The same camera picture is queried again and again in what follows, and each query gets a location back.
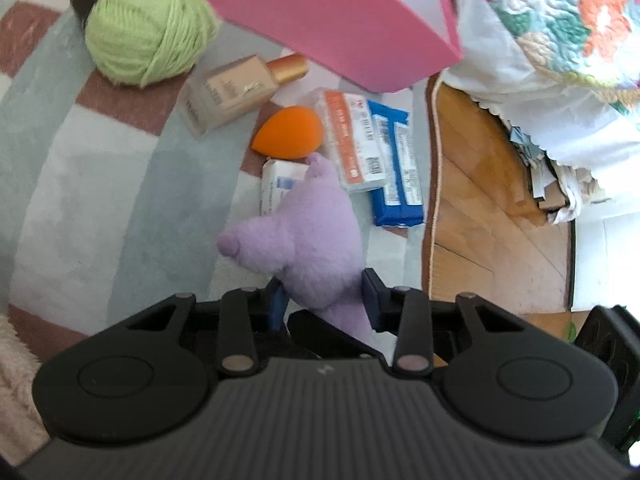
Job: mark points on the pink box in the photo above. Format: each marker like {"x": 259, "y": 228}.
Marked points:
{"x": 325, "y": 20}

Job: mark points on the checkered rug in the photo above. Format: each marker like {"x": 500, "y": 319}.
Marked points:
{"x": 100, "y": 185}

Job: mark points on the small green object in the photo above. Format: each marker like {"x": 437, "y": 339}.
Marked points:
{"x": 571, "y": 332}

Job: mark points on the purple plush toy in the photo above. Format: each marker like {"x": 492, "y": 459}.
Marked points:
{"x": 310, "y": 230}

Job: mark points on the white board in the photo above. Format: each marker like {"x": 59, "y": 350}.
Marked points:
{"x": 610, "y": 260}

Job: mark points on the blue packet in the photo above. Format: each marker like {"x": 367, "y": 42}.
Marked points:
{"x": 400, "y": 195}

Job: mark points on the pile of papers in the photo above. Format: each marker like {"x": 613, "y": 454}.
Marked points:
{"x": 545, "y": 195}

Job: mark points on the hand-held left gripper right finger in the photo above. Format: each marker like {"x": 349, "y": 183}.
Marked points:
{"x": 374, "y": 300}

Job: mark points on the green yarn ball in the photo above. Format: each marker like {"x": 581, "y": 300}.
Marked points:
{"x": 145, "y": 25}

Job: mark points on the white packet with orange label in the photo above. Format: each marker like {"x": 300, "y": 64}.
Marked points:
{"x": 350, "y": 135}

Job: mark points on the beige foundation bottle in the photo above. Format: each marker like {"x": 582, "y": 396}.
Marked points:
{"x": 225, "y": 95}

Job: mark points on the small white box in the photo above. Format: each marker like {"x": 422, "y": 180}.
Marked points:
{"x": 277, "y": 180}

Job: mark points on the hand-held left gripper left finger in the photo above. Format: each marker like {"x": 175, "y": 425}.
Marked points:
{"x": 278, "y": 306}

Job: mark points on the orange makeup sponge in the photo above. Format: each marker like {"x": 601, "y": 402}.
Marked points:
{"x": 287, "y": 132}

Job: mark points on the floral quilt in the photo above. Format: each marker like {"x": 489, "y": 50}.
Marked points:
{"x": 575, "y": 10}

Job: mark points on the beige fluffy cloth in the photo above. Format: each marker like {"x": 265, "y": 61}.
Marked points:
{"x": 15, "y": 385}

